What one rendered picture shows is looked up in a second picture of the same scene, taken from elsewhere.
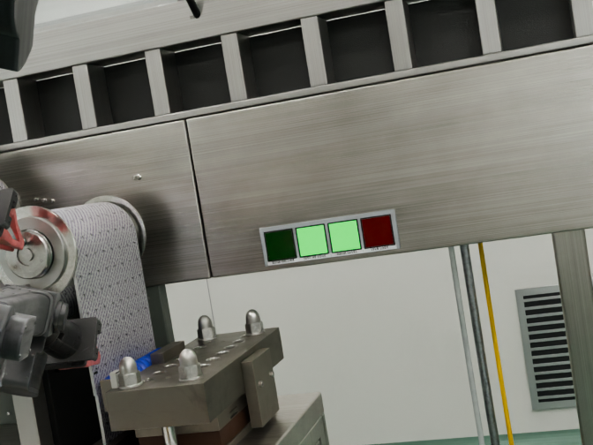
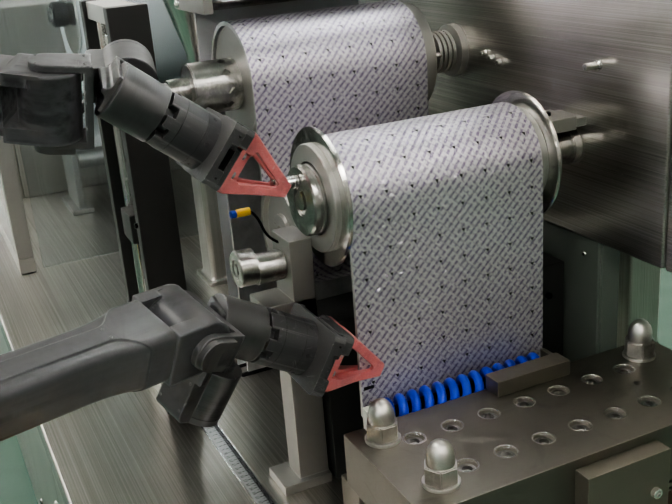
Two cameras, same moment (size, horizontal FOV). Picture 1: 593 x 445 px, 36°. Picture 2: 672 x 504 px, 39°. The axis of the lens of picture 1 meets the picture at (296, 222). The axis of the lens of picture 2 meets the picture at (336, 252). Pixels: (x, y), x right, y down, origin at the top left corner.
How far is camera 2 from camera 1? 0.90 m
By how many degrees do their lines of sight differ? 52
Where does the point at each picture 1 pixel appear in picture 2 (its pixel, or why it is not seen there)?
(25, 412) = (286, 396)
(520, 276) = not seen: outside the picture
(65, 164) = (519, 12)
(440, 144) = not seen: outside the picture
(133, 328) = (488, 320)
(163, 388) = (388, 483)
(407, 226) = not seen: outside the picture
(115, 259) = (467, 218)
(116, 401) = (351, 453)
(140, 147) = (609, 14)
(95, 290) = (399, 271)
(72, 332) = (293, 349)
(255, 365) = (599, 484)
